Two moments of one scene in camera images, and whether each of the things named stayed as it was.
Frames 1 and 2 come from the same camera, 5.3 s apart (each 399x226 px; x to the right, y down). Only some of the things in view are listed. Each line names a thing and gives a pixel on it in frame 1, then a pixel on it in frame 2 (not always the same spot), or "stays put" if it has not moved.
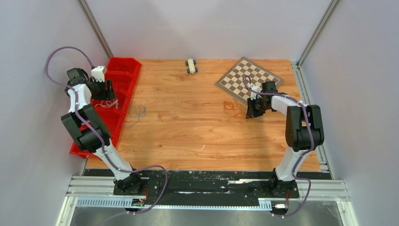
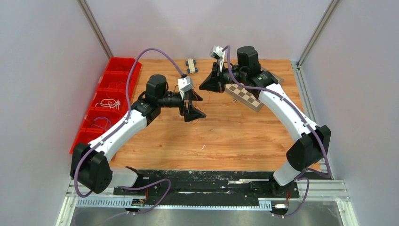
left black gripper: x=108 y=95 to x=193 y=113
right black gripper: x=251 y=113 to x=214 y=82
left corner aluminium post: x=88 y=15 stays put
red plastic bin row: x=122 y=73 stays put
